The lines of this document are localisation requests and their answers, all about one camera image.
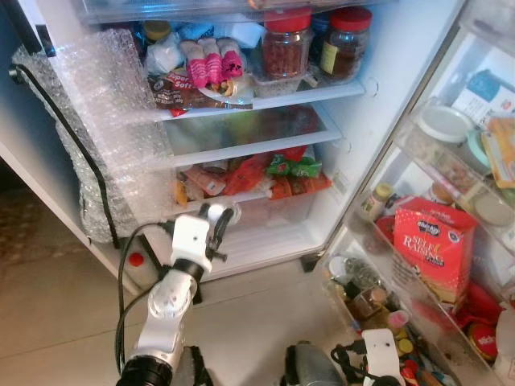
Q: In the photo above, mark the fridge door with shelves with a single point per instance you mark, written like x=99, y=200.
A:
x=402, y=173

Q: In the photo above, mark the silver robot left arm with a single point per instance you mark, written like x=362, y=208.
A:
x=165, y=314

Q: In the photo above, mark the black fridge white interior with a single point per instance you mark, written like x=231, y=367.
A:
x=394, y=96

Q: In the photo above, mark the clear crisper drawer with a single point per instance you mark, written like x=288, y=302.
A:
x=273, y=213

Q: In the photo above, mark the red food packet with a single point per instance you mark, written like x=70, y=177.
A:
x=245, y=173

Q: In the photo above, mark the orange food packet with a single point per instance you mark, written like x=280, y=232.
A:
x=302, y=185

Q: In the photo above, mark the green food packet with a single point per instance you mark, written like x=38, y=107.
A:
x=294, y=166

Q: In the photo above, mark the white bottle red cap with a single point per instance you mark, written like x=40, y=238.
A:
x=135, y=259

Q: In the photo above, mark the white plate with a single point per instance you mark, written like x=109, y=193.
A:
x=233, y=92

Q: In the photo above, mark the brown bread pack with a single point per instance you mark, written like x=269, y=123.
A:
x=177, y=90

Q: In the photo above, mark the clear bubble wrap sheet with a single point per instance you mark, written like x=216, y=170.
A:
x=113, y=121

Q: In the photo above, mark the small yellow cap bottle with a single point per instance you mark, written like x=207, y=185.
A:
x=376, y=201

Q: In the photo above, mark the pink white wrapped pack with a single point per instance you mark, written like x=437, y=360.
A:
x=195, y=64
x=213, y=60
x=232, y=58

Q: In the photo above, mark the amber oil bottle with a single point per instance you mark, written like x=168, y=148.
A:
x=374, y=301

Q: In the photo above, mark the patterned pebble floor mat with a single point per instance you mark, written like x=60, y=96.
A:
x=32, y=233

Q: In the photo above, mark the orange cardboard box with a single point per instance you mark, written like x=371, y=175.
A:
x=500, y=153

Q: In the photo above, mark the red self raising flour box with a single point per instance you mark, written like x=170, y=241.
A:
x=434, y=249

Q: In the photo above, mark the red lid jar dark contents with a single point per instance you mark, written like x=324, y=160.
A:
x=346, y=44

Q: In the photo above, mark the white labelled plastic jug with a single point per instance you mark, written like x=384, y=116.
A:
x=507, y=338

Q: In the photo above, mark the white lid tub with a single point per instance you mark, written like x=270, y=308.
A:
x=445, y=122

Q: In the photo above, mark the blue white box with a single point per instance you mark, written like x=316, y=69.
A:
x=483, y=92

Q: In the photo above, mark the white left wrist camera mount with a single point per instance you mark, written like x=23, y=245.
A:
x=189, y=240

